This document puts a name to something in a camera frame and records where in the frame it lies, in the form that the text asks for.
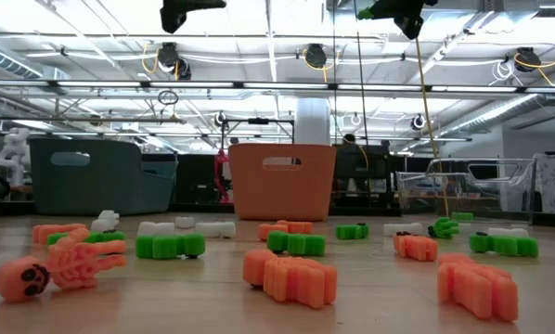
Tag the white marbled panel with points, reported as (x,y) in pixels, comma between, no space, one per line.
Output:
(553,181)

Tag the person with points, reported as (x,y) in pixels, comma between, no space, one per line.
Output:
(349,138)

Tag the black metal rack frame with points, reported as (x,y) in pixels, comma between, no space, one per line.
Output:
(259,121)

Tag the black shelf unit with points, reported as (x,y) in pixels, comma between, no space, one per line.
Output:
(379,185)

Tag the white round pillar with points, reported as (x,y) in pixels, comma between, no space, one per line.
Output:
(312,120)

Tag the green skeleton toy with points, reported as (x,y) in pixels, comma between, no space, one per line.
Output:
(463,216)
(296,243)
(444,228)
(103,236)
(166,247)
(505,245)
(352,232)
(365,13)

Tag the silver ventilation duct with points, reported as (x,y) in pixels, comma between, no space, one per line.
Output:
(8,62)
(505,109)

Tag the white robot figure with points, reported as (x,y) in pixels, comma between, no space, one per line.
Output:
(15,153)

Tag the orange skeleton toy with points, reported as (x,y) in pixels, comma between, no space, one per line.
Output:
(296,278)
(416,248)
(477,287)
(50,232)
(300,227)
(270,232)
(22,278)

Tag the clear plastic bin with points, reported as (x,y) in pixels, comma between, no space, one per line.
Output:
(519,185)

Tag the white skeleton toy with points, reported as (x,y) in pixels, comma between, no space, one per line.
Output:
(507,232)
(215,229)
(403,229)
(154,228)
(103,225)

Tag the orange plastic bin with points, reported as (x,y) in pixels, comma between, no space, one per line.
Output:
(282,195)

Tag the black cabinet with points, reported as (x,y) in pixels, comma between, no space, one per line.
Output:
(196,181)

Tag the teal plastic bin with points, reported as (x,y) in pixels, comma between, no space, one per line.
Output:
(96,185)

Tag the long ceiling light bar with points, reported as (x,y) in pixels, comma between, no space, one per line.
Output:
(189,85)

